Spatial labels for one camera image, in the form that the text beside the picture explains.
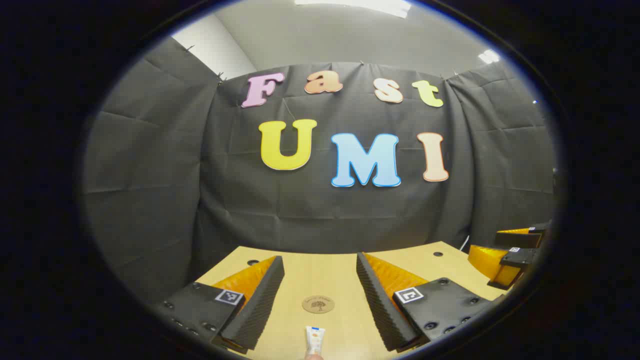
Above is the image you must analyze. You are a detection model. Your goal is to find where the black backdrop cloth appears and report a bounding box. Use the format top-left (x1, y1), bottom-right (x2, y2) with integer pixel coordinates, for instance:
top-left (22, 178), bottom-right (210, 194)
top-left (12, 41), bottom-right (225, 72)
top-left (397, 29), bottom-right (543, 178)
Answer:
top-left (82, 35), bottom-right (558, 306)

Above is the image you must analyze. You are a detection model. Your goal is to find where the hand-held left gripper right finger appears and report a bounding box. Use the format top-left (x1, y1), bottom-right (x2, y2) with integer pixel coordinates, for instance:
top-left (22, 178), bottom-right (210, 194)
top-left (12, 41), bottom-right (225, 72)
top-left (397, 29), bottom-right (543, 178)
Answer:
top-left (356, 252), bottom-right (506, 353)

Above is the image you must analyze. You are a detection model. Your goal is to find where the wooden desktop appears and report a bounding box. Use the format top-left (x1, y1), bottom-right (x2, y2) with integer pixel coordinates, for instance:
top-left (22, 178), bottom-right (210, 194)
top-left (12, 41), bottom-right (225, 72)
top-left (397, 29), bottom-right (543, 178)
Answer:
top-left (195, 241), bottom-right (506, 360)

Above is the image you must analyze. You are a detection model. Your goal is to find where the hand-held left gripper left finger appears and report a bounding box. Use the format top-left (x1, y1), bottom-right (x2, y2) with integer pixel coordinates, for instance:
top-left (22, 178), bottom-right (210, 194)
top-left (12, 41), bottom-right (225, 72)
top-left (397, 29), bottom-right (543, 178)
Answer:
top-left (150, 255), bottom-right (286, 356)

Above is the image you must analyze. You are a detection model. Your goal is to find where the round wooden coaster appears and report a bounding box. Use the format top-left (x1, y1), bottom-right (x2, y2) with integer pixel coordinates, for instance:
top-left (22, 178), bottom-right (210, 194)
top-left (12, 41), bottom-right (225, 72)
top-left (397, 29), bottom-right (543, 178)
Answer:
top-left (301, 295), bottom-right (336, 315)

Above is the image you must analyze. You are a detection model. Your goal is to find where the white toothpaste tube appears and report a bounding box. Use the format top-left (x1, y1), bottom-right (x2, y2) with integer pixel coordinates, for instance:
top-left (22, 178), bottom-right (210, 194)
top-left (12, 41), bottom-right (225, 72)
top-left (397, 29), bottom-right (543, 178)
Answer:
top-left (305, 326), bottom-right (326, 357)

